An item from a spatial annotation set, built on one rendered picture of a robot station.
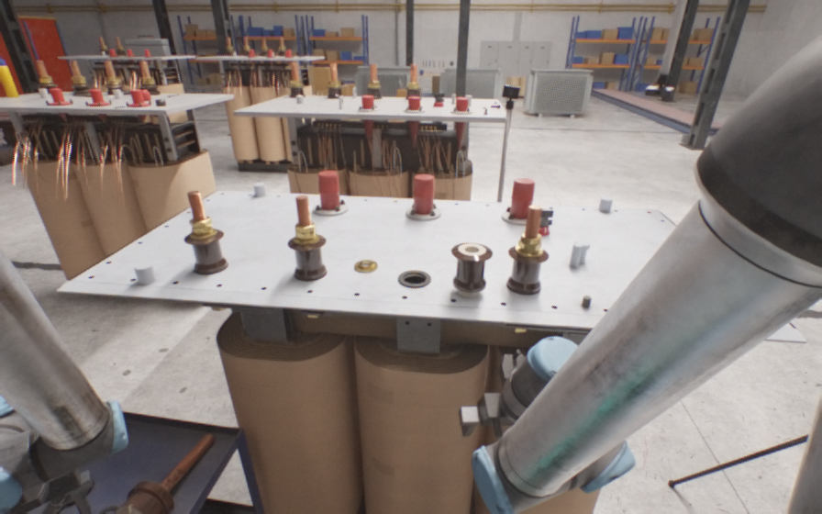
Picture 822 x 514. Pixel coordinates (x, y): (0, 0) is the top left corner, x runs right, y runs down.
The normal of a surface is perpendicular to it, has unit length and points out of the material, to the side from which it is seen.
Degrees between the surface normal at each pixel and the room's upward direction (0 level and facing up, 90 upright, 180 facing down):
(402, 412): 90
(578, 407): 94
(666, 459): 0
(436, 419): 90
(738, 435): 0
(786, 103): 61
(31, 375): 111
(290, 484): 90
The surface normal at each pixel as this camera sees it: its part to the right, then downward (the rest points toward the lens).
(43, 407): 0.47, 0.69
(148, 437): 0.00, -0.89
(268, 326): -0.11, 0.45
